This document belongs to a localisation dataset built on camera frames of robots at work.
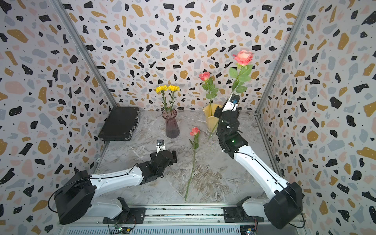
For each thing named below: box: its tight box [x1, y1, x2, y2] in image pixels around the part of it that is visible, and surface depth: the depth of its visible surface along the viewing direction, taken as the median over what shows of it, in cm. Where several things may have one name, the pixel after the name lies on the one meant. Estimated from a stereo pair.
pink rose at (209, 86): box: [198, 71, 219, 116], surface depth 95 cm
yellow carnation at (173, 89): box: [167, 85, 181, 114], surface depth 91 cm
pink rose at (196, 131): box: [184, 127, 201, 202], surface depth 100 cm
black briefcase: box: [97, 106, 141, 141], surface depth 109 cm
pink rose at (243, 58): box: [208, 49, 255, 141], surface depth 61 cm
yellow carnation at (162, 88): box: [155, 85, 169, 114], surface depth 89 cm
